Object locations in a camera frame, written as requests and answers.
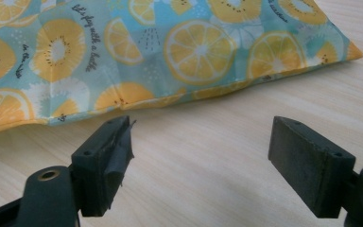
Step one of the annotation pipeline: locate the lemon print blue cloth bag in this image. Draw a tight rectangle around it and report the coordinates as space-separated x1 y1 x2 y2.
0 0 363 138

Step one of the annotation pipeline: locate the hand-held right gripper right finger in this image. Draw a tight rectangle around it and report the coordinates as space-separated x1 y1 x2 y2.
268 115 357 219

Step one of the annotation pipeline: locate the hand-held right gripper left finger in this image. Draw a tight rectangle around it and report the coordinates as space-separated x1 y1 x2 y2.
70 114 137 218

